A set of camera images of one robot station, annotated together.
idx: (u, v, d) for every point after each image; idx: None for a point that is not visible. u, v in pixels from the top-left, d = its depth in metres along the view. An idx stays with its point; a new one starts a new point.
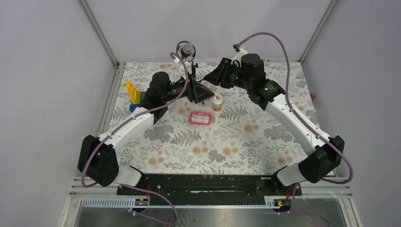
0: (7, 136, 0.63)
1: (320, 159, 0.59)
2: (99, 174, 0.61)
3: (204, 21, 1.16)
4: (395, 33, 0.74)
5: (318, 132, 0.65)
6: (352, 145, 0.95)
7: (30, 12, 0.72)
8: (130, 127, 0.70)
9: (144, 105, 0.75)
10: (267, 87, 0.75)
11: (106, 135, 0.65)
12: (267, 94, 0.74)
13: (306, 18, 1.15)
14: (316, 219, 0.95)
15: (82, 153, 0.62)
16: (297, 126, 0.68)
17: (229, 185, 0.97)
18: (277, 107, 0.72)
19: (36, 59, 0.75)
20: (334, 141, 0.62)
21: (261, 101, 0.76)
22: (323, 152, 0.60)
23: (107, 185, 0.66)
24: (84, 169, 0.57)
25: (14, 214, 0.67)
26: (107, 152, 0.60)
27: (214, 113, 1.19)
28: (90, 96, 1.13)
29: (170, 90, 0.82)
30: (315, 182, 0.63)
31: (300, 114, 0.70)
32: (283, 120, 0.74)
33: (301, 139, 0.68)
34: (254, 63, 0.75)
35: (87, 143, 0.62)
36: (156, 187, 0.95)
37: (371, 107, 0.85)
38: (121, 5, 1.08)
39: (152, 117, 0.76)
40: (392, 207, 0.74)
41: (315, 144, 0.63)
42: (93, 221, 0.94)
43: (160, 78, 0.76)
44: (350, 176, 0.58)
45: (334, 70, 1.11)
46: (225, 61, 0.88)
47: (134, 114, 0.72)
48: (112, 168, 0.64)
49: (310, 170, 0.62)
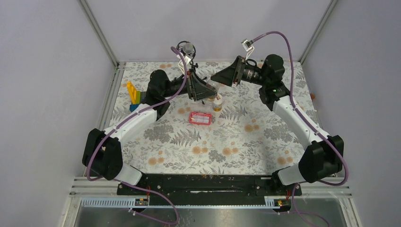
0: (6, 137, 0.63)
1: (315, 153, 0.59)
2: (103, 167, 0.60)
3: (204, 22, 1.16)
4: (395, 33, 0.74)
5: (318, 129, 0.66)
6: (352, 145, 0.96)
7: (30, 12, 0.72)
8: (135, 122, 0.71)
9: (147, 101, 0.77)
10: (276, 89, 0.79)
11: (111, 129, 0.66)
12: (274, 95, 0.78)
13: (306, 18, 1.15)
14: (316, 219, 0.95)
15: (86, 146, 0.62)
16: (297, 123, 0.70)
17: (229, 185, 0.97)
18: (282, 105, 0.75)
19: (36, 59, 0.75)
20: (332, 139, 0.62)
21: (268, 101, 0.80)
22: (319, 147, 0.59)
23: (111, 179, 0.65)
24: (90, 161, 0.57)
25: (14, 215, 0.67)
26: (113, 144, 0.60)
27: (214, 113, 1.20)
28: (90, 97, 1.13)
29: (170, 87, 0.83)
30: (313, 181, 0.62)
31: (303, 113, 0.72)
32: (287, 119, 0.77)
33: (300, 135, 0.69)
34: (274, 67, 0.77)
35: (92, 136, 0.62)
36: (155, 186, 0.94)
37: (370, 107, 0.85)
38: (120, 6, 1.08)
39: (154, 114, 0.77)
40: (392, 207, 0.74)
41: (313, 139, 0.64)
42: (93, 221, 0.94)
43: (158, 77, 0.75)
44: (345, 177, 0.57)
45: (333, 70, 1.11)
46: (240, 60, 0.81)
47: (138, 110, 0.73)
48: (116, 162, 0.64)
49: (308, 166, 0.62)
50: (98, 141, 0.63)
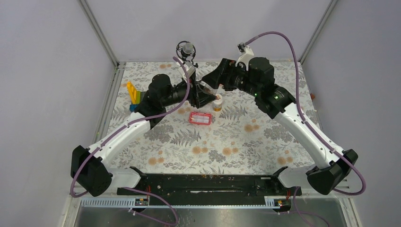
0: (6, 136, 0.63)
1: (334, 174, 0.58)
2: (89, 185, 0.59)
3: (204, 21, 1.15)
4: (395, 32, 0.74)
5: (333, 146, 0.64)
6: (352, 144, 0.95)
7: (30, 11, 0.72)
8: (124, 135, 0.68)
9: (139, 109, 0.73)
10: (276, 95, 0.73)
11: (95, 147, 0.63)
12: (277, 103, 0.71)
13: (306, 18, 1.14)
14: (316, 219, 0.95)
15: (72, 163, 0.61)
16: (310, 139, 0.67)
17: (229, 185, 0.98)
18: (289, 118, 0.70)
19: (36, 59, 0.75)
20: (348, 155, 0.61)
21: (270, 109, 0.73)
22: (337, 167, 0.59)
23: (99, 194, 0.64)
24: (73, 181, 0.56)
25: (14, 214, 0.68)
26: (96, 165, 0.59)
27: (214, 113, 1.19)
28: (90, 96, 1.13)
29: (171, 93, 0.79)
30: (326, 194, 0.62)
31: (314, 126, 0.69)
32: (294, 132, 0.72)
33: (314, 152, 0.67)
34: (264, 69, 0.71)
35: (77, 153, 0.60)
36: (156, 187, 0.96)
37: (371, 106, 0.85)
38: (120, 6, 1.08)
39: (147, 124, 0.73)
40: (393, 208, 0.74)
41: (330, 159, 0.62)
42: (93, 221, 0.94)
43: (159, 81, 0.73)
44: (361, 189, 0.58)
45: (333, 70, 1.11)
46: (227, 62, 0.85)
47: (127, 122, 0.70)
48: (104, 178, 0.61)
49: (322, 183, 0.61)
50: (82, 159, 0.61)
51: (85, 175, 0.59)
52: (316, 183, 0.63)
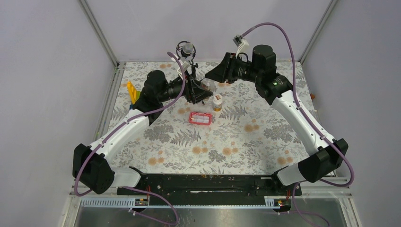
0: (6, 137, 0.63)
1: (321, 160, 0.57)
2: (92, 181, 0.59)
3: (204, 21, 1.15)
4: (394, 33, 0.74)
5: (323, 133, 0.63)
6: (352, 145, 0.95)
7: (30, 11, 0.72)
8: (125, 132, 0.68)
9: (137, 106, 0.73)
10: (276, 82, 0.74)
11: (97, 144, 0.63)
12: (275, 89, 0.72)
13: (306, 18, 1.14)
14: (316, 219, 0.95)
15: (74, 162, 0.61)
16: (301, 124, 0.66)
17: (229, 185, 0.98)
18: (284, 103, 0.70)
19: (35, 61, 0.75)
20: (338, 144, 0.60)
21: (268, 96, 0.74)
22: (325, 153, 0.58)
23: (103, 192, 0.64)
24: (76, 179, 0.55)
25: (14, 214, 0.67)
26: (99, 161, 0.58)
27: (214, 113, 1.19)
28: (90, 96, 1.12)
29: (167, 89, 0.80)
30: (313, 181, 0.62)
31: (307, 112, 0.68)
32: (288, 118, 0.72)
33: (304, 137, 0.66)
34: (266, 56, 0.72)
35: (78, 152, 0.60)
36: (156, 187, 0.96)
37: (370, 107, 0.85)
38: (120, 6, 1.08)
39: (146, 120, 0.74)
40: (393, 208, 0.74)
41: (318, 144, 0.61)
42: (93, 222, 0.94)
43: (153, 77, 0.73)
44: (350, 179, 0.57)
45: (333, 70, 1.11)
46: (229, 56, 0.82)
47: (126, 118, 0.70)
48: (106, 175, 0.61)
49: (310, 170, 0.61)
50: (85, 157, 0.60)
51: (88, 172, 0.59)
52: (306, 170, 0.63)
